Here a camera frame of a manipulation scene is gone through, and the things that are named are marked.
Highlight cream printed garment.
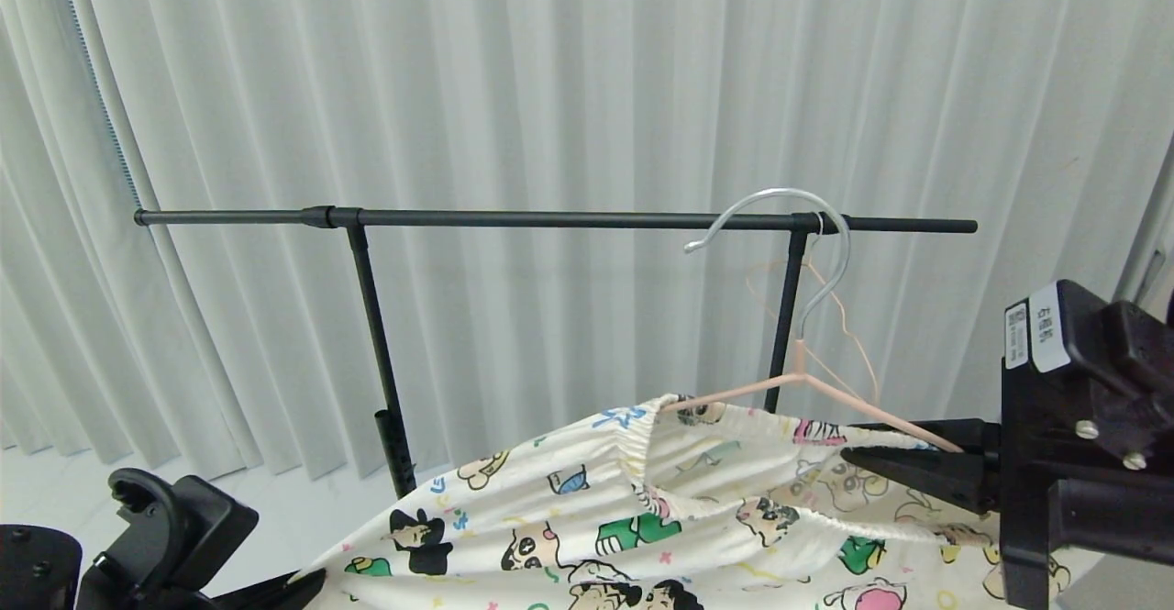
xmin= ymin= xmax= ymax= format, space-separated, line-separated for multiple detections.
xmin=293 ymin=394 xmax=1102 ymax=610

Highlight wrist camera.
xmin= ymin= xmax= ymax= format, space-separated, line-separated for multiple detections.
xmin=1002 ymin=278 xmax=1174 ymax=481
xmin=78 ymin=468 xmax=260 ymax=610

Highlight pink clothes hanger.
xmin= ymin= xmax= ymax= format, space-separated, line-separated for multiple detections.
xmin=659 ymin=188 xmax=964 ymax=453
xmin=745 ymin=234 xmax=881 ymax=407

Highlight white curtain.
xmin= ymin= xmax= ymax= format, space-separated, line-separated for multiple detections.
xmin=0 ymin=0 xmax=1174 ymax=482

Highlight black clothes rack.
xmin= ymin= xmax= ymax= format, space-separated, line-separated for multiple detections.
xmin=135 ymin=206 xmax=979 ymax=501

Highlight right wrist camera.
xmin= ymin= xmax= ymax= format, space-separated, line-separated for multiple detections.
xmin=1002 ymin=278 xmax=1174 ymax=481

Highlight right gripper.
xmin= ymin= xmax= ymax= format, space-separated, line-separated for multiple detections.
xmin=840 ymin=418 xmax=1174 ymax=610

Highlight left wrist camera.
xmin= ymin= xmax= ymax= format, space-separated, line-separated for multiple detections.
xmin=78 ymin=468 xmax=260 ymax=610

